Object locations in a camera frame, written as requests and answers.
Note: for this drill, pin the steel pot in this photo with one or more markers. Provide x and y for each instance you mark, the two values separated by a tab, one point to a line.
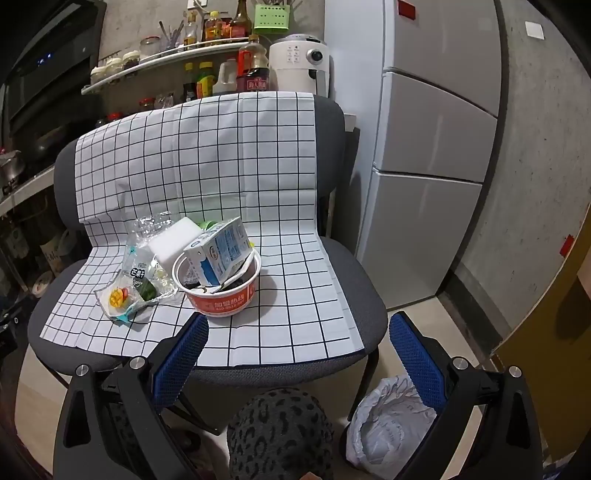
11	168

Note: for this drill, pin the leopard-print slipper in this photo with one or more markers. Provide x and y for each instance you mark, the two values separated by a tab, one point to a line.
277	429

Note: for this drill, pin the white black-grid cloth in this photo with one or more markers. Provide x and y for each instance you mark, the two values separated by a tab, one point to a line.
207	152

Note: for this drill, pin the jar of utensils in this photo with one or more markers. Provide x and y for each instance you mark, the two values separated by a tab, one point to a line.
171	39

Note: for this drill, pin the white refrigerator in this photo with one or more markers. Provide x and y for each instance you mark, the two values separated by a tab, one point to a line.
429	138

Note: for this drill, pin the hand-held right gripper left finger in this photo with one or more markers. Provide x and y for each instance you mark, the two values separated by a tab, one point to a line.
180	364

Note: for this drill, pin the white wall switch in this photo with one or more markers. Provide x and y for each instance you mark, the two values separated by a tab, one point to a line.
534	29

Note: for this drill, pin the clear plastic bottle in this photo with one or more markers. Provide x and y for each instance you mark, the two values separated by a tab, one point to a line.
147	228

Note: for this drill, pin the white curved wall shelf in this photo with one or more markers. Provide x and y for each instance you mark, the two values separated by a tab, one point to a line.
184	51

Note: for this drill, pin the dried mango snack packet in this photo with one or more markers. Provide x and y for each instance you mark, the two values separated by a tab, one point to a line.
122	297

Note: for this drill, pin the green plastic basket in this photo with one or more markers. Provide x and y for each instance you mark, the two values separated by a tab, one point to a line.
272	17

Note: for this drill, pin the grey office chair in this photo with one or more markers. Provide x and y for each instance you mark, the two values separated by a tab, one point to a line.
364	314

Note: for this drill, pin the orange and white paper bowl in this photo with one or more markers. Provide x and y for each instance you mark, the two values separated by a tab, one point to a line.
221	302

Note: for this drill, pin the black bin with white bag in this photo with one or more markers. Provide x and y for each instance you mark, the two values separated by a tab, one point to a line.
388	429

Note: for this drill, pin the tall dark vinegar bottle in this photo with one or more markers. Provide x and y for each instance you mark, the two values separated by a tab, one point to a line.
240	23

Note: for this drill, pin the black wok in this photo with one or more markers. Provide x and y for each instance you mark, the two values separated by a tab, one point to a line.
48	145

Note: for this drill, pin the clear glass bottle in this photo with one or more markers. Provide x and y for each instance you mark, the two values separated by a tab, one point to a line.
191	32

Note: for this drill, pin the yellow-capped green label bottle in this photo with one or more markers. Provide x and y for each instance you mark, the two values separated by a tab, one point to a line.
205	83

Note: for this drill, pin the slim dark yellow-capped bottle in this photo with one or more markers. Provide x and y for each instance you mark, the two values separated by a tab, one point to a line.
190	85

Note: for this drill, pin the large dark soy sauce bottle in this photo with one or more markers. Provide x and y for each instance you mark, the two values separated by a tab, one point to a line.
253	69

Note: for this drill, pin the black range hood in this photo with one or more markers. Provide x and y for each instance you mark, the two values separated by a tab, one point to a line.
41	69

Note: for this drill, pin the white-lid spice jar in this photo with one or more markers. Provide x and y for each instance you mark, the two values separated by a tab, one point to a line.
114	67
131	60
98	74

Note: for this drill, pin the kitchen counter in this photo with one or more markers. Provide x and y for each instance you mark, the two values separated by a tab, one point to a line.
27	187

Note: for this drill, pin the white plastic jug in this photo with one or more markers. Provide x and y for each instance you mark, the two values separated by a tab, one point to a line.
225	81

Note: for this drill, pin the orange label oil bottle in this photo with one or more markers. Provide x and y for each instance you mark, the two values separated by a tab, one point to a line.
213	28

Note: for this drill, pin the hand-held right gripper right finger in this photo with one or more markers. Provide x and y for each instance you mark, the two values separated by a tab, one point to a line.
415	360

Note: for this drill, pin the white and blue milk carton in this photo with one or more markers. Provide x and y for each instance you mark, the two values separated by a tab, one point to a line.
221	254

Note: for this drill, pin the green tea bottle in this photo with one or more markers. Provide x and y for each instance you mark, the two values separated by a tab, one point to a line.
208	225

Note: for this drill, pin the empty glass jar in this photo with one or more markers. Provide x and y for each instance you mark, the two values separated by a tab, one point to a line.
149	48

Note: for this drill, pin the brown cardboard box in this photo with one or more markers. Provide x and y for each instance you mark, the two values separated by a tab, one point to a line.
549	332

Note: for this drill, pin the white foam piece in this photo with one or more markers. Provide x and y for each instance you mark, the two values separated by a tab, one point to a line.
173	242

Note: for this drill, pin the red-lid jar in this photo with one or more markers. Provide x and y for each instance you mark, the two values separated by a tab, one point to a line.
146	104

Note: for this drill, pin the white air fryer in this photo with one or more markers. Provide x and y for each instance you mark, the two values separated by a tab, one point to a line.
295	60

